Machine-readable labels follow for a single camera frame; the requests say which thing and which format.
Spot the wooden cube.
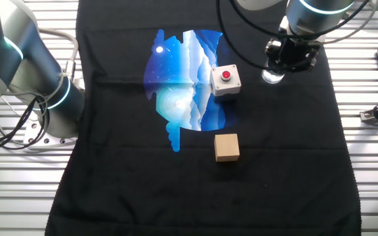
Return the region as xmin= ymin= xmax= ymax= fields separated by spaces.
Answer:
xmin=213 ymin=133 xmax=241 ymax=163

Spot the clear glass jar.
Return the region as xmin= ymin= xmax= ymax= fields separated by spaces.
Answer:
xmin=261 ymin=58 xmax=287 ymax=85

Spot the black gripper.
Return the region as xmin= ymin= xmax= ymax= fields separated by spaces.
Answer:
xmin=264 ymin=38 xmax=322 ymax=73

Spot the black base cable bundle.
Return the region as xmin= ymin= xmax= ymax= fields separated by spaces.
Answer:
xmin=0 ymin=96 xmax=51 ymax=155

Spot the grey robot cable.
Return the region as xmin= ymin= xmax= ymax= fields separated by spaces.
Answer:
xmin=322 ymin=0 xmax=378 ymax=45

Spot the grey box with red button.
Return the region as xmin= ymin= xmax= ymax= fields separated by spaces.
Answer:
xmin=210 ymin=64 xmax=242 ymax=98

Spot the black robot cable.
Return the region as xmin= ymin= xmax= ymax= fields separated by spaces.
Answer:
xmin=215 ymin=0 xmax=270 ymax=71
xmin=228 ymin=0 xmax=371 ymax=41

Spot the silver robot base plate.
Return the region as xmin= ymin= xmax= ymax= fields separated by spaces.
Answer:
xmin=24 ymin=113 xmax=78 ymax=146

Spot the grey robot hose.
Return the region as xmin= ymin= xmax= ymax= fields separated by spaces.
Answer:
xmin=36 ymin=28 xmax=80 ymax=83

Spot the black cloth with blue print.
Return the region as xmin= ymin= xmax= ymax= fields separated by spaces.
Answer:
xmin=44 ymin=0 xmax=362 ymax=236

